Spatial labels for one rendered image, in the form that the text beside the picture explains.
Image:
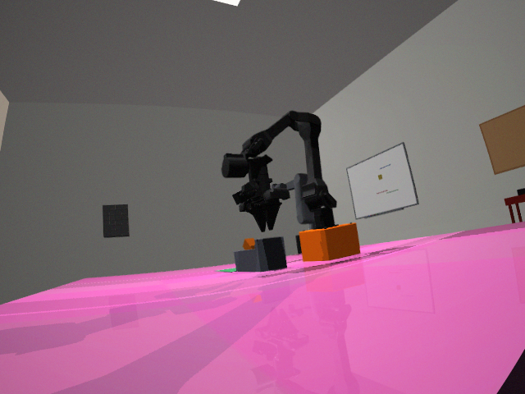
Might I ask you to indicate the orange l-shaped part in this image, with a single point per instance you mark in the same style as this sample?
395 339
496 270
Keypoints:
248 244

